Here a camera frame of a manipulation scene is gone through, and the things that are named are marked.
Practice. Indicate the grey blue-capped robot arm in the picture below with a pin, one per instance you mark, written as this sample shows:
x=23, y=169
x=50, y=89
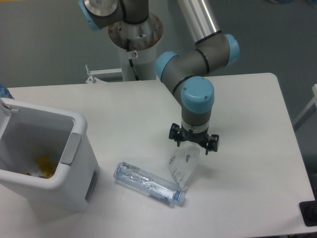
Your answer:
x=184, y=76

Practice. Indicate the blue patterned object left edge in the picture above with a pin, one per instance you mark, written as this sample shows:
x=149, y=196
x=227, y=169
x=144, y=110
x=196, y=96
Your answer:
x=5, y=93

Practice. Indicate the black device at table edge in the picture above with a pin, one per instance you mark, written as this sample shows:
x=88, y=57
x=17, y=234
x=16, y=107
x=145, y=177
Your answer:
x=309, y=212

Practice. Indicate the white pedestal base frame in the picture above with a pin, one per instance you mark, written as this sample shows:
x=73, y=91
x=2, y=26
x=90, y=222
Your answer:
x=117, y=75

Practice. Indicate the white frame at right edge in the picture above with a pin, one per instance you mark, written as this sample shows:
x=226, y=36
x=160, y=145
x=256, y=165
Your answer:
x=307, y=111

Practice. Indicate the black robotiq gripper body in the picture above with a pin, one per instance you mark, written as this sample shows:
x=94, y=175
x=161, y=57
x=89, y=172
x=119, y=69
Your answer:
x=200, y=138

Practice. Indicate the white plastic wrapper bag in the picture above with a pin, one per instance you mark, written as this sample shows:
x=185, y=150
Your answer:
x=183, y=162

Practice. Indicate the yellow trash in bin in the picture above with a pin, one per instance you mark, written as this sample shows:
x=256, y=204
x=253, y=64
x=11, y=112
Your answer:
x=46, y=168

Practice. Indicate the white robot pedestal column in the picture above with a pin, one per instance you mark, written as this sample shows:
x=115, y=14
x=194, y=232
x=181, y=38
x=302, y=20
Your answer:
x=137, y=43

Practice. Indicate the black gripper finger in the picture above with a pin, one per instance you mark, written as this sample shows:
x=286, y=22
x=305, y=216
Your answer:
x=175, y=133
x=210, y=143

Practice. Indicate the clear crushed plastic bottle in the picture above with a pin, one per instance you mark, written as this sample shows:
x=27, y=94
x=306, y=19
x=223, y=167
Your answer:
x=149, y=183

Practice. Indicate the white plastic trash can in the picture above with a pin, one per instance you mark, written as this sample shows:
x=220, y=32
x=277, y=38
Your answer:
x=28, y=131

